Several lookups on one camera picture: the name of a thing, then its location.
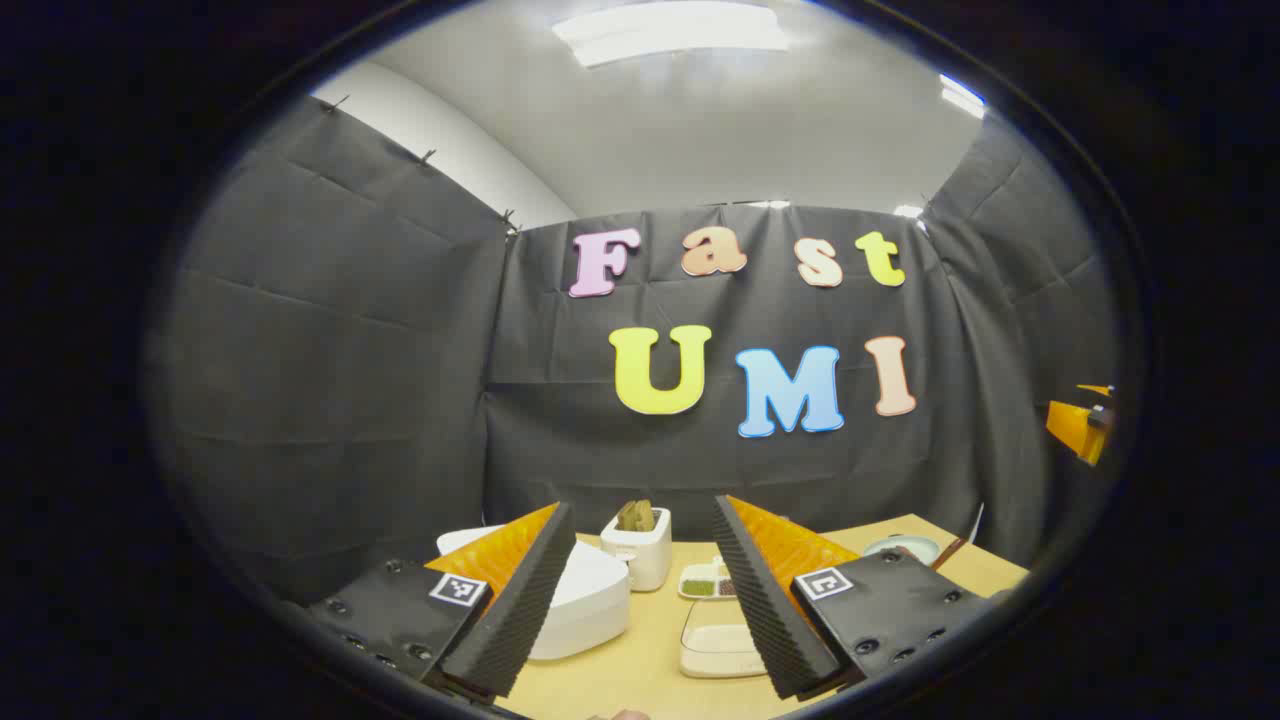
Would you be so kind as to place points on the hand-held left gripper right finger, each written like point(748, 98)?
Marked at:
point(765, 600)

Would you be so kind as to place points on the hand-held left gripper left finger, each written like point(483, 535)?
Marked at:
point(520, 600)

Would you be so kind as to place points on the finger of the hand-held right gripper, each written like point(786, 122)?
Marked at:
point(1072, 420)

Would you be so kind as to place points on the clear container of rice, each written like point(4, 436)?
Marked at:
point(715, 640)

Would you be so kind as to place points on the white rice cooker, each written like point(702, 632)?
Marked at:
point(590, 600)

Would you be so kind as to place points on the white chopstick holder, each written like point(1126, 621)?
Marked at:
point(645, 560)

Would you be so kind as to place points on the white divided dish of beans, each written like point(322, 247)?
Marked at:
point(700, 582)

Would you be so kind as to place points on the pale green plate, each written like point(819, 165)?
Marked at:
point(900, 548)

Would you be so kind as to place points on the black backdrop cloth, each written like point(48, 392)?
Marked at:
point(380, 350)

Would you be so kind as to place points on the small ceiling light panel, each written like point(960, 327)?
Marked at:
point(962, 95)

